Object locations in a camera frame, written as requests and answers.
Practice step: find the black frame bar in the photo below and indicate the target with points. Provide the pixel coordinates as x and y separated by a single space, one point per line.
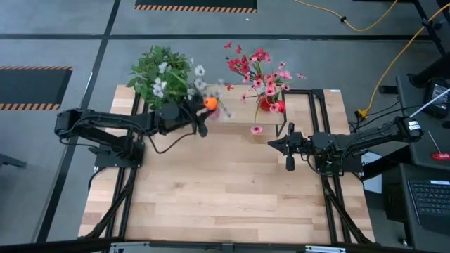
52 246

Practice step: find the purple ribbed glass vase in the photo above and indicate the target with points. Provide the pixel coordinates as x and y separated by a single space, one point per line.
215 115

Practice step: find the black table rig frame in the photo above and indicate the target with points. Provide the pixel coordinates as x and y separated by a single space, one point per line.
332 207
121 196

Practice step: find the black metal shelf frame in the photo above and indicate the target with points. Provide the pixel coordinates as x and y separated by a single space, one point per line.
281 119

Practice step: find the red flower spray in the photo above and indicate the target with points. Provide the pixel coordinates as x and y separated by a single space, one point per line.
242 65

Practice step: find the black hazard striped floor mat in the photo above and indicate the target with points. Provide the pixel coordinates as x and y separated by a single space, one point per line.
195 4
31 86

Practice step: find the black side desk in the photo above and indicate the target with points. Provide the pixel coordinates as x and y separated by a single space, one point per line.
400 211

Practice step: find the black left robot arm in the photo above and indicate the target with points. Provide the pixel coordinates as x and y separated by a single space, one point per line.
105 123

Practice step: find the black keyboard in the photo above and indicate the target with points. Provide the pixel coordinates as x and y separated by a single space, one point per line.
430 202

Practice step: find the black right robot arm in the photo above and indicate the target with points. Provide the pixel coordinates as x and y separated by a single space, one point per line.
369 135

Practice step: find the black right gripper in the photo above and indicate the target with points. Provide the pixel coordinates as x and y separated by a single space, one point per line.
299 144

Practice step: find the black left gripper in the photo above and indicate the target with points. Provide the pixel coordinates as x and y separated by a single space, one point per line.
190 116

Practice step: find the red artificial tulip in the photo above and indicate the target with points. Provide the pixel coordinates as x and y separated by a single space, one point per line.
281 106
211 103

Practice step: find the black tablet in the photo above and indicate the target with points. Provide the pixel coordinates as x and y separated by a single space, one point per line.
436 98

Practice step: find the potted green tree, black pot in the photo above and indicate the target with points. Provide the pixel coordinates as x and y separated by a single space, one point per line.
158 74

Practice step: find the pink veined flower spray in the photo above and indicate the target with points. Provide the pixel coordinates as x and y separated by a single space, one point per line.
270 90

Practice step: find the red glass vase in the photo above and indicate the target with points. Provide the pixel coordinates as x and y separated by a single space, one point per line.
265 103

